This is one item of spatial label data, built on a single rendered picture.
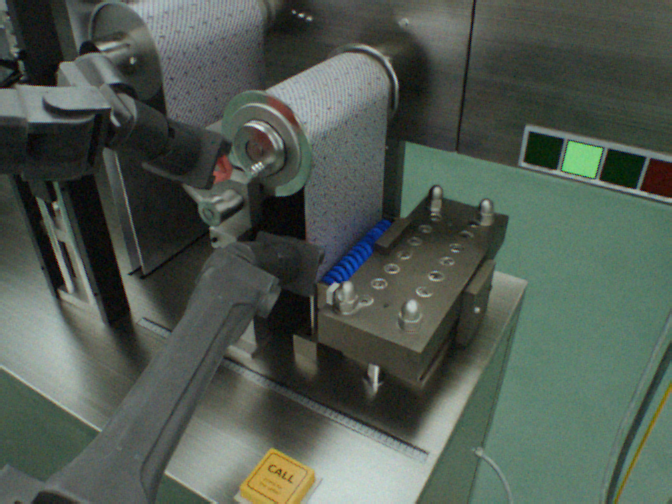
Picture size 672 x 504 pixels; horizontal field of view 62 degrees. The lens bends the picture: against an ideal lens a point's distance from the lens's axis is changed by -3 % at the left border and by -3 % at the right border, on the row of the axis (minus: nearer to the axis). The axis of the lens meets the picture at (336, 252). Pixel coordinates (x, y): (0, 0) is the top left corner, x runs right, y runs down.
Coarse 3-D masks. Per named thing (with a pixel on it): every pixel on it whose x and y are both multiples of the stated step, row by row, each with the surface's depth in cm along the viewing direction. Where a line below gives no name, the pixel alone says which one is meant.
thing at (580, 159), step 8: (568, 144) 86; (576, 144) 86; (568, 152) 87; (576, 152) 86; (584, 152) 86; (592, 152) 85; (600, 152) 84; (568, 160) 88; (576, 160) 87; (584, 160) 86; (592, 160) 86; (568, 168) 88; (576, 168) 88; (584, 168) 87; (592, 168) 86; (592, 176) 87
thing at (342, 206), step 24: (384, 144) 94; (360, 168) 88; (312, 192) 77; (336, 192) 83; (360, 192) 91; (312, 216) 79; (336, 216) 86; (360, 216) 94; (312, 240) 81; (336, 240) 88; (360, 240) 97; (336, 264) 91
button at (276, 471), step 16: (272, 448) 75; (272, 464) 73; (288, 464) 73; (256, 480) 71; (272, 480) 71; (288, 480) 71; (304, 480) 71; (256, 496) 69; (272, 496) 69; (288, 496) 69
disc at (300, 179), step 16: (240, 96) 73; (256, 96) 71; (272, 96) 70; (224, 112) 76; (288, 112) 70; (224, 128) 77; (304, 128) 70; (304, 144) 71; (304, 160) 73; (304, 176) 74; (272, 192) 79; (288, 192) 77
